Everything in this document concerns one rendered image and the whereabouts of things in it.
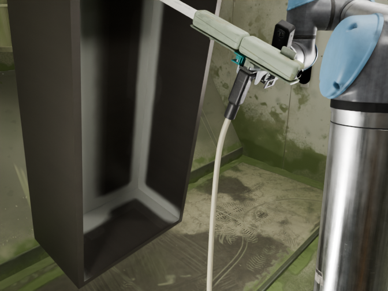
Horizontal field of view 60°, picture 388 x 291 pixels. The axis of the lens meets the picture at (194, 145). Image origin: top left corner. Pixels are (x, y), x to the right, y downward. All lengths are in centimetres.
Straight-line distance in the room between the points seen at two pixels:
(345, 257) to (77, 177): 82
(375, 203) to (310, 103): 244
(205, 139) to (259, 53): 237
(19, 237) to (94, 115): 103
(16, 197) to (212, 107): 191
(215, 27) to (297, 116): 224
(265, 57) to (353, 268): 46
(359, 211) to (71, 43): 75
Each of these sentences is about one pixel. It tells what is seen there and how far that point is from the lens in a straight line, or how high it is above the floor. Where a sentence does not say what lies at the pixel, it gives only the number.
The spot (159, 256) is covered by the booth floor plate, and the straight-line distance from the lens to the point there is 223.
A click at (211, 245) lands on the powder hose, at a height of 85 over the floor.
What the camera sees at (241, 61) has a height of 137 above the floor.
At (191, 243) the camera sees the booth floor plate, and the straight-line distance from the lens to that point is 232.
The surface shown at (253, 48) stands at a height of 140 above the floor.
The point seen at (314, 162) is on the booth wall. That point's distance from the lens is 309.
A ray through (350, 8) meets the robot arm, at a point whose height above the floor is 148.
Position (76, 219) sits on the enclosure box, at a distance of 125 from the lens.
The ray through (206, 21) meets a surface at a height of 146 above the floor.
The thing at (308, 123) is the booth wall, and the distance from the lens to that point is 301.
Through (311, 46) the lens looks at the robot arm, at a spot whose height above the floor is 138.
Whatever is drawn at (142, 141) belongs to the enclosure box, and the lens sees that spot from 179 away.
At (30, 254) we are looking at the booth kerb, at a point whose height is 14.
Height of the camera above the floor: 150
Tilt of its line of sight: 23 degrees down
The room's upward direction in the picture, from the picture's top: straight up
